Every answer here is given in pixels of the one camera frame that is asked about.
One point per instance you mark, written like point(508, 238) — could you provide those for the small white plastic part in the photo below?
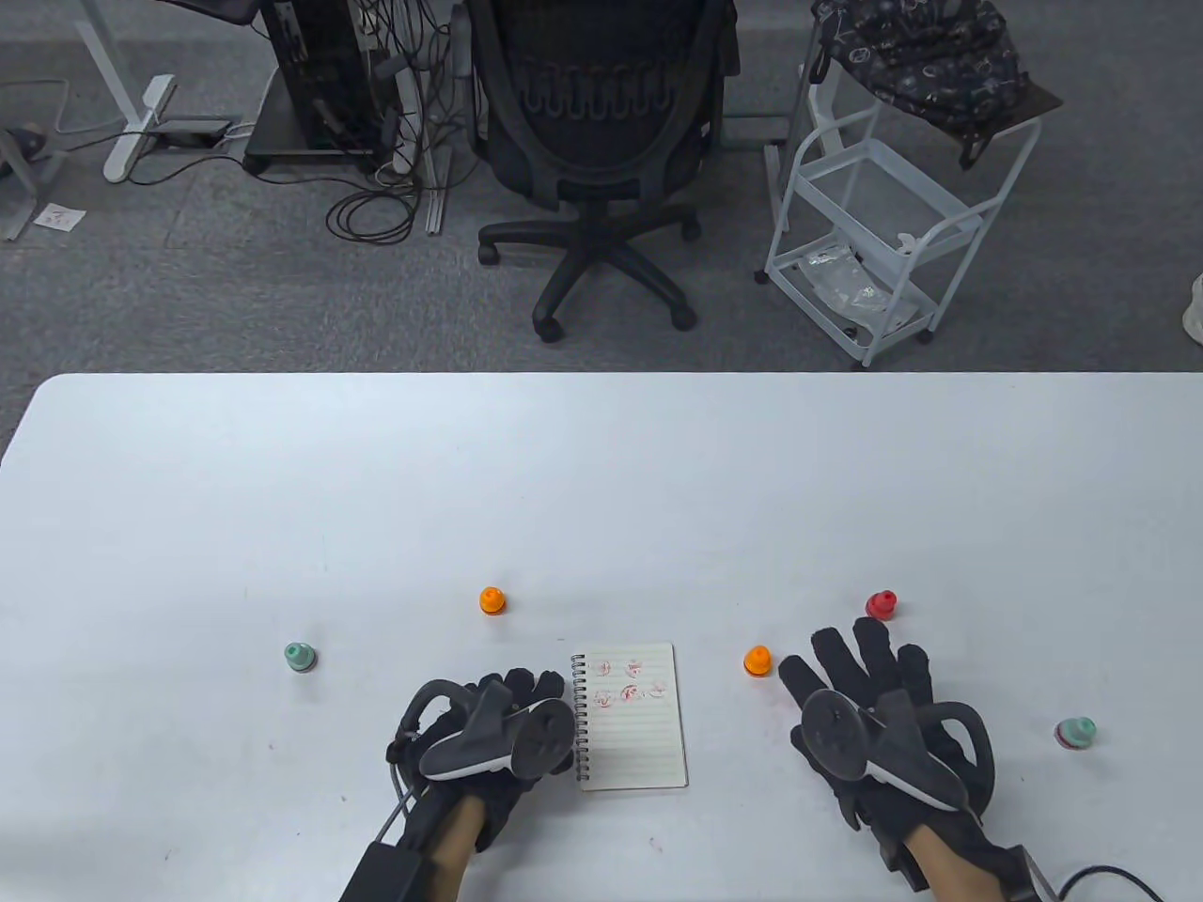
point(907, 244)

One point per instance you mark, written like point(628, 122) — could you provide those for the person's right hand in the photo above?
point(869, 658)

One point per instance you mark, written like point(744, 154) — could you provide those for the person's right forearm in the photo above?
point(959, 874)

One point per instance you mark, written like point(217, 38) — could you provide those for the black white right hand controller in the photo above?
point(832, 733)

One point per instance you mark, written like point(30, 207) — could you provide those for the spiral lined notebook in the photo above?
point(639, 742)

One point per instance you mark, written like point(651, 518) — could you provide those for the black mesh office chair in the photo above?
point(601, 122)

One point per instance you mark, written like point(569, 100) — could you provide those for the white T-shaped desk leg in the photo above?
point(141, 117)

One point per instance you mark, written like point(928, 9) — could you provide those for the black computer stand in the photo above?
point(282, 141)

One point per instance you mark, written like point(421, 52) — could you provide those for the red reward stamp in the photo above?
point(882, 605)

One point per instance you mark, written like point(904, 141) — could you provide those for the clear plastic bag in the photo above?
point(846, 282)

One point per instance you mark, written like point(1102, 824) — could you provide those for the person's left forearm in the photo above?
point(456, 846)

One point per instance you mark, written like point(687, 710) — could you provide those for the slim white desk leg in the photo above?
point(434, 202)

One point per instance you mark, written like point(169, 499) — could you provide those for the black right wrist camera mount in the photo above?
point(1029, 874)

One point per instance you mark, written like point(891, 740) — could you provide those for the black patterned bag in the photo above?
point(921, 56)

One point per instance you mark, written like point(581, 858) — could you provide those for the dark brown flat board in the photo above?
point(1038, 101)

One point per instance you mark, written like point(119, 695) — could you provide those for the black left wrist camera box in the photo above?
point(385, 874)

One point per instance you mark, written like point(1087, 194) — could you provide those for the white metal trolley cart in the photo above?
point(869, 183)

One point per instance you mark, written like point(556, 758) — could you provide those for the black power strip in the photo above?
point(197, 132)

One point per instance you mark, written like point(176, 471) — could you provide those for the black computer tower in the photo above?
point(315, 66)

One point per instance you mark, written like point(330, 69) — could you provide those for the orange reward stamp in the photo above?
point(757, 660)
point(492, 599)

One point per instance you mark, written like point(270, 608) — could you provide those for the white paper scrap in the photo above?
point(59, 217)

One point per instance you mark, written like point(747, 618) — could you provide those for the person's left hand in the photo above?
point(522, 684)

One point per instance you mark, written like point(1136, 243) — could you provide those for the black white hand controller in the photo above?
point(545, 742)
point(832, 733)

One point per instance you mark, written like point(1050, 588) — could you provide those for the black white left hand controller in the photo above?
point(545, 742)

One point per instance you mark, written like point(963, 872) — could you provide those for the green reward stamp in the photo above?
point(300, 657)
point(1076, 732)

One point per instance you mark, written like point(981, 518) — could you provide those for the grey desk leg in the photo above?
point(21, 221)

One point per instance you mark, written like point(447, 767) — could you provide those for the grey floor outlet cover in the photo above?
point(752, 130)

